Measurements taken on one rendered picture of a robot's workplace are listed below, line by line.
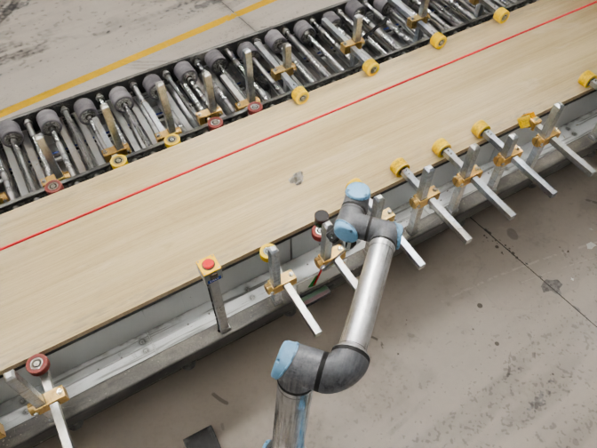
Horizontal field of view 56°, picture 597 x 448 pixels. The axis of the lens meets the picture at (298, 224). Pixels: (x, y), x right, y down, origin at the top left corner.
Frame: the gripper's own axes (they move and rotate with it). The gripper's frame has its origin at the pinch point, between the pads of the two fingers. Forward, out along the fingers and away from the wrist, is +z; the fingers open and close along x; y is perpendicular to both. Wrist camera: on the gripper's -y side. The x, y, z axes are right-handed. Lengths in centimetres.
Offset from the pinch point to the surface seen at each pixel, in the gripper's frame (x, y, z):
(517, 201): 26, 161, 101
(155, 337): 23, -83, 39
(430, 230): 4, 54, 31
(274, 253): 6.2, -30.2, -10.9
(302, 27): 158, 72, 15
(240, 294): 23, -41, 39
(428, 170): 7.1, 44.2, -15.7
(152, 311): 28, -80, 25
